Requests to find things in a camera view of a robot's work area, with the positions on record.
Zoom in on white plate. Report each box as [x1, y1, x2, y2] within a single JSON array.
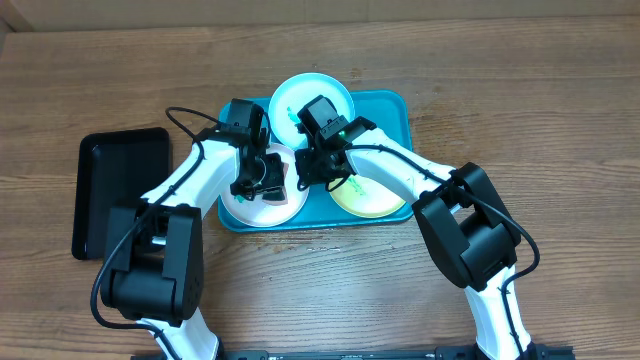
[[218, 143, 309, 232]]

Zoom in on light blue plate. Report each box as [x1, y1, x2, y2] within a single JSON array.
[[268, 73, 355, 150]]

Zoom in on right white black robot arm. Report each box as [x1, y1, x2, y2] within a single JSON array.
[[295, 95, 534, 359]]

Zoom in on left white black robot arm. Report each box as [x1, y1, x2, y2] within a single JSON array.
[[90, 99, 285, 359]]

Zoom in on teal plastic tray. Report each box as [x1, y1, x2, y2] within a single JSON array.
[[217, 90, 413, 233]]

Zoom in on black tray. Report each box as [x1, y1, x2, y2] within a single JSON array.
[[71, 127, 172, 260]]

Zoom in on yellow-green plate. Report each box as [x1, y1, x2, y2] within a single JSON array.
[[330, 175, 406, 218]]

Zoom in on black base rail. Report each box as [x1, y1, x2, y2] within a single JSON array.
[[130, 344, 576, 360]]

